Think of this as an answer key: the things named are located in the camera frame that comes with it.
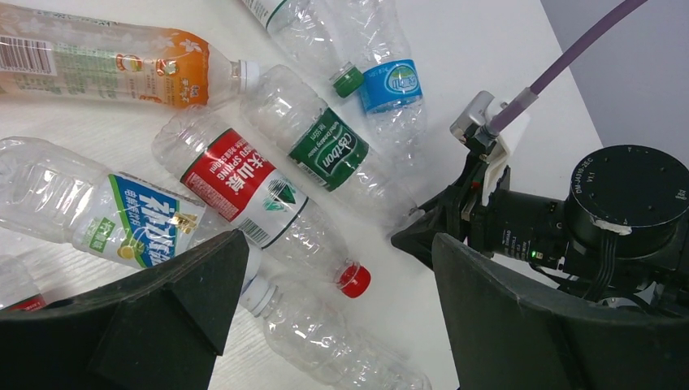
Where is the clear bottle red teal label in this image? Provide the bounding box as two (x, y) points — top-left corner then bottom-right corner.
(1, 255), (46, 311)

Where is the clear bottle blue green label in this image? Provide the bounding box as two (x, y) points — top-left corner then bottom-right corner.
(1, 136), (230, 269)

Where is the clear bottle red white label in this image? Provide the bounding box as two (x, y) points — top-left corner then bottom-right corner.
(151, 106), (372, 298)

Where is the clear bottle green white label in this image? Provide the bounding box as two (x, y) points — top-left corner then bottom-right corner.
(242, 0), (364, 98)

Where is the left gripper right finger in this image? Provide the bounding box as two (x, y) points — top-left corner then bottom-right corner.
(431, 234), (688, 389)

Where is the orange tinted bottle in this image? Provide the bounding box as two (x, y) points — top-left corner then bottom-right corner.
(1, 3), (261, 109)

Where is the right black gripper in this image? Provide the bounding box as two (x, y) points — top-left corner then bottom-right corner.
(458, 145), (688, 318)

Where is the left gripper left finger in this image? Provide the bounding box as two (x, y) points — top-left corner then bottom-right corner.
(1, 230), (249, 389)

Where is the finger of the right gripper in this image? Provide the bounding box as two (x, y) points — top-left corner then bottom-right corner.
(390, 185), (469, 270)

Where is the clear unlabelled bottle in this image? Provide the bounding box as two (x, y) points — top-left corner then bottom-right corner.
(239, 245), (433, 390)

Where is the clear bottle dark green label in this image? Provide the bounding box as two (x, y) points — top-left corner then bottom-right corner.
(240, 65), (423, 228)

